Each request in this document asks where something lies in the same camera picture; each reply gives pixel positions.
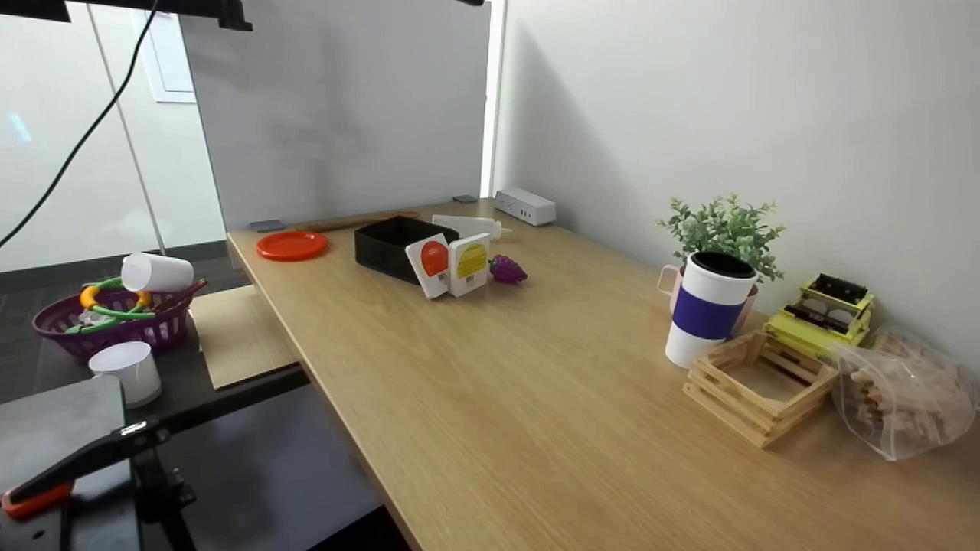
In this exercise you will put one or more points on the yellow-white book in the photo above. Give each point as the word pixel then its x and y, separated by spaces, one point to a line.
pixel 469 264

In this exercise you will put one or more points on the orange-white abc book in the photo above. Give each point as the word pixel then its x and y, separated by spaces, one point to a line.
pixel 430 261

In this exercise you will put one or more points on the green potted plant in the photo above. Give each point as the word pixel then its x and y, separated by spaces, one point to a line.
pixel 726 225

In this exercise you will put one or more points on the cardboard sheet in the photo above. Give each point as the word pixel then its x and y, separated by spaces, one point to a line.
pixel 241 337

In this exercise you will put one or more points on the white blue-banded mug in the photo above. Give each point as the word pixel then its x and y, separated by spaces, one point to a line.
pixel 707 298

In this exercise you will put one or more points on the purple grape plush toy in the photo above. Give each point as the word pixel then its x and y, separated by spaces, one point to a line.
pixel 506 272

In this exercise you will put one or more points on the clear bag of wood blocks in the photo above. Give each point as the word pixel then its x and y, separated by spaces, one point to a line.
pixel 905 397

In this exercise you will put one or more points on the black orange-handled clamp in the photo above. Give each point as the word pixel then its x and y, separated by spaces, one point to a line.
pixel 57 479

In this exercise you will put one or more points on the wooden crate tray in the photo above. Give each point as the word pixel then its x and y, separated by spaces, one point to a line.
pixel 760 386

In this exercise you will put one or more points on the white upright cup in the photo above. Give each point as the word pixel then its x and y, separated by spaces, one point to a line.
pixel 134 366

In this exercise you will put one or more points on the white power strip box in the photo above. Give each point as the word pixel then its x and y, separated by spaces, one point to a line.
pixel 525 208

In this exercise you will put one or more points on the purple plastic basket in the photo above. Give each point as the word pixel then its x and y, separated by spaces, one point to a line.
pixel 105 313

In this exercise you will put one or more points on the orange plastic plate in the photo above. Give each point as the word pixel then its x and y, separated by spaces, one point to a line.
pixel 292 247

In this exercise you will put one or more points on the black fabric box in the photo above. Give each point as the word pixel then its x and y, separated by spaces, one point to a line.
pixel 382 247

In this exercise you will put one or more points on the yellow black toy device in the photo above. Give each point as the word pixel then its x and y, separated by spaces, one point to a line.
pixel 826 316

